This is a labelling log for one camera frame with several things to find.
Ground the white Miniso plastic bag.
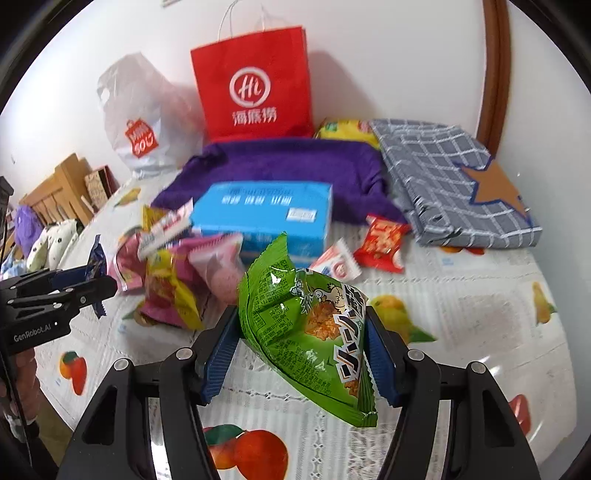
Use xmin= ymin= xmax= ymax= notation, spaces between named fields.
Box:
xmin=97 ymin=53 xmax=204 ymax=178

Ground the grey checked star cloth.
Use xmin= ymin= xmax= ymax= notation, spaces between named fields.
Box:
xmin=370 ymin=119 xmax=542 ymax=249

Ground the pink yellow snack bag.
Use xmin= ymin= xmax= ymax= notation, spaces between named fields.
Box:
xmin=108 ymin=229 xmax=204 ymax=331

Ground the blue tissue pack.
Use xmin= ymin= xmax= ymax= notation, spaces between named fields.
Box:
xmin=190 ymin=181 xmax=332 ymax=267

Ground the brown wooden door frame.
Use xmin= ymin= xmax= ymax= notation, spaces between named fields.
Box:
xmin=477 ymin=0 xmax=512 ymax=156

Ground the fruit pattern tablecloth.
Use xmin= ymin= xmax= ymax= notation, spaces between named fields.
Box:
xmin=36 ymin=239 xmax=577 ymax=479

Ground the red small snack packet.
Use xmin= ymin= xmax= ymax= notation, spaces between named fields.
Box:
xmin=353 ymin=215 xmax=412 ymax=274

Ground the green snack bag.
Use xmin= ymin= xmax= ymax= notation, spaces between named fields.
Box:
xmin=238 ymin=234 xmax=378 ymax=428

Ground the yellow chips bag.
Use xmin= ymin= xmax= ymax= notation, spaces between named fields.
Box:
xmin=315 ymin=119 xmax=380 ymax=150

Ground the stuffed toys pile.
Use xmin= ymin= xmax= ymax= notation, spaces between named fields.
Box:
xmin=1 ymin=205 xmax=83 ymax=280

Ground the purple towel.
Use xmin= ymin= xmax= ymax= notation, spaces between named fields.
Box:
xmin=151 ymin=138 xmax=407 ymax=225

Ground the person left hand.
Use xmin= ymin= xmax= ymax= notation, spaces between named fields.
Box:
xmin=12 ymin=349 xmax=42 ymax=424

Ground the white pink candy wrapper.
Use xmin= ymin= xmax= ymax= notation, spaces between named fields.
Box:
xmin=137 ymin=200 xmax=193 ymax=261

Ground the red paper shopping bag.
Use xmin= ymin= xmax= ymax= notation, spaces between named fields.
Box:
xmin=190 ymin=26 xmax=314 ymax=142

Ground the dark blue snack packet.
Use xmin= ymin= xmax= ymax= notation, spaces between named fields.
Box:
xmin=86 ymin=234 xmax=108 ymax=319

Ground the white red wafer packet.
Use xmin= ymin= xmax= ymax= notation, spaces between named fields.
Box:
xmin=310 ymin=238 xmax=362 ymax=282

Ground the wooden furniture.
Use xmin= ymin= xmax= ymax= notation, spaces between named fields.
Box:
xmin=19 ymin=154 xmax=94 ymax=226

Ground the pink round snack packet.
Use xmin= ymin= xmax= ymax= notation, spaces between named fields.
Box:
xmin=187 ymin=233 xmax=245 ymax=305

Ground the patterned box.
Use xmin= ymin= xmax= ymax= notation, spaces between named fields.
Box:
xmin=84 ymin=165 xmax=119 ymax=210

